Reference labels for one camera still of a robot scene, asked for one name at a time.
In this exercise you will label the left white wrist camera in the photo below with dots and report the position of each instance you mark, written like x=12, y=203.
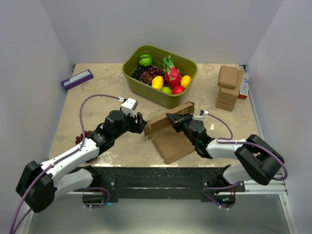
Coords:
x=129, y=106

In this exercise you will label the red grape bunch in bin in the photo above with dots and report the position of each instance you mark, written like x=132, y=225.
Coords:
x=151, y=72

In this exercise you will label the top folded cardboard box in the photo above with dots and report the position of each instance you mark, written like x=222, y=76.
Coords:
x=227, y=77

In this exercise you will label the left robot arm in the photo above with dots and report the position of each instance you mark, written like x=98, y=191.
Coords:
x=39, y=185

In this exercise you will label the aluminium frame rail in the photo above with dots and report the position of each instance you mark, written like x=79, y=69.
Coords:
x=81, y=178

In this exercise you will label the green watermelon toy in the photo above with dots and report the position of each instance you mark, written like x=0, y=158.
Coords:
x=145, y=60

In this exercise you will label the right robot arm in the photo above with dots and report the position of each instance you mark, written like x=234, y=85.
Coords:
x=258, y=160

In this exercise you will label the olive green plastic bin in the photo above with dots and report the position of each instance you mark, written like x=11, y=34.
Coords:
x=185, y=66

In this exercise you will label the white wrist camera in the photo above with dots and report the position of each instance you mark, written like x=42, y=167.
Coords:
x=200, y=116
x=129, y=106

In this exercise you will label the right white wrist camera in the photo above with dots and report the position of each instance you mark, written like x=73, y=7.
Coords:
x=200, y=116

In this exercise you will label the pink dragon fruit toy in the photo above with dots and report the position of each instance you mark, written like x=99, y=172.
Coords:
x=172, y=74

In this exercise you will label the brown cardboard paper box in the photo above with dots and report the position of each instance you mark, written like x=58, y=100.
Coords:
x=170, y=145

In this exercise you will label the white red printed box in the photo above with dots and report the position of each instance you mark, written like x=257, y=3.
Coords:
x=244, y=89

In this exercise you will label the purple flat box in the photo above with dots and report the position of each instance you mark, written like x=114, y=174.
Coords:
x=77, y=79

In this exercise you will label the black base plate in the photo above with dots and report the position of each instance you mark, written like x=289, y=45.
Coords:
x=163, y=183

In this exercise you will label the stack of folded cardboard boxes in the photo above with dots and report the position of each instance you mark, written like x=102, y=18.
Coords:
x=226, y=98

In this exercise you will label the red apple toy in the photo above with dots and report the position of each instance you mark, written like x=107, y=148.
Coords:
x=178, y=90

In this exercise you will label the yellow mango toy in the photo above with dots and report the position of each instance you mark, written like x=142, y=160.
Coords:
x=185, y=81
x=157, y=82

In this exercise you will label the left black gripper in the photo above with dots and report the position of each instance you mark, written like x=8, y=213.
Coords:
x=138, y=127

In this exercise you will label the green lime toy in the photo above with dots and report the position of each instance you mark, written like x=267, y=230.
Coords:
x=167, y=90

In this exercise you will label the dark purple grape bunch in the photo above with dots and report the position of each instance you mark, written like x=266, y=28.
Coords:
x=138, y=73

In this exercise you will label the yellow mango toy left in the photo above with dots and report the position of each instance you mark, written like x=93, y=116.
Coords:
x=157, y=82

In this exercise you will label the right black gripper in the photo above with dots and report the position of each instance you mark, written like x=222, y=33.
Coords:
x=177, y=120

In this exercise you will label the yellow mango toy right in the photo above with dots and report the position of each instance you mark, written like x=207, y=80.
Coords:
x=185, y=81

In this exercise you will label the red grape bunch on table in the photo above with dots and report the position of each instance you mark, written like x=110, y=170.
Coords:
x=79, y=140

